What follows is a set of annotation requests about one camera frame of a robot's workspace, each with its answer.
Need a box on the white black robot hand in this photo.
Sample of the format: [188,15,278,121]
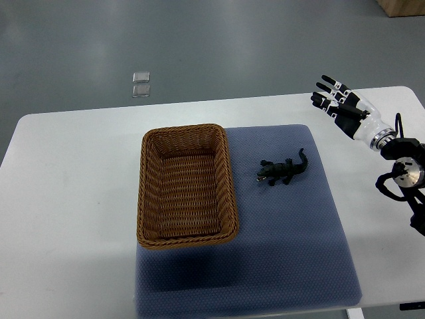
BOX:
[311,75,396,151]

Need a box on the dark toy crocodile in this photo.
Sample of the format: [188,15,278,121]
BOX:
[256,148,308,186]

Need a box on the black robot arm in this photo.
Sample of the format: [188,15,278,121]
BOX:
[375,138,424,235]

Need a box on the brown wicker basket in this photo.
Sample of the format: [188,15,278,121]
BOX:
[136,124,239,250]

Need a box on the wooden box corner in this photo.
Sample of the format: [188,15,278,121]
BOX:
[377,0,424,17]

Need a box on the blue-grey fabric mat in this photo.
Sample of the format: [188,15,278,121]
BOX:
[135,124,362,318]

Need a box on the white table leg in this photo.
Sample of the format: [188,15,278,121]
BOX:
[346,308,365,319]

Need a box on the black table control panel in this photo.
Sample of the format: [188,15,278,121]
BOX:
[399,302,425,311]

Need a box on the lower metal floor plate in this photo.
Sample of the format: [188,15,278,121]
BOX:
[132,84,150,98]

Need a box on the metal floor plate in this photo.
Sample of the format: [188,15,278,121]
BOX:
[132,84,150,98]
[132,71,150,83]

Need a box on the upper metal floor plate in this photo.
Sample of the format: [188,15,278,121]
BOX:
[132,71,150,83]

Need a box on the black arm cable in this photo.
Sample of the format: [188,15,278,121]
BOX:
[393,112,404,137]

